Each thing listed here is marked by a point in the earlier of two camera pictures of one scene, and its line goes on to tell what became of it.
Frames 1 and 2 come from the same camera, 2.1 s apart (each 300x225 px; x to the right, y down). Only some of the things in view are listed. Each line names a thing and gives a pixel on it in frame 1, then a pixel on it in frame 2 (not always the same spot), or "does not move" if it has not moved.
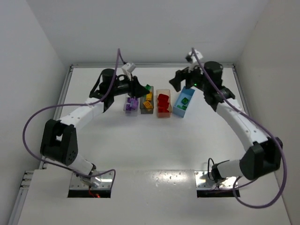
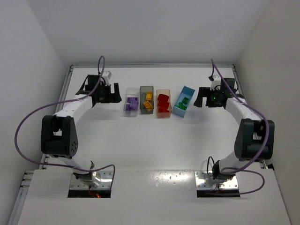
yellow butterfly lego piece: (149, 96) does not move
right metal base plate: (203, 181) does not move
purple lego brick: (128, 107) does not move
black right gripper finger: (176, 83) -> (199, 101)
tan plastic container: (166, 114) does not move
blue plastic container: (186, 93) does not move
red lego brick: (163, 105) does not move
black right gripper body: (185, 77) -> (206, 97)
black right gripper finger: (180, 75) -> (204, 92)
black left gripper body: (133, 86) -> (110, 93)
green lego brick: (184, 101) does not move
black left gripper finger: (139, 90) -> (116, 97)
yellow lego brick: (147, 104) does not move
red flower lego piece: (163, 100) does not move
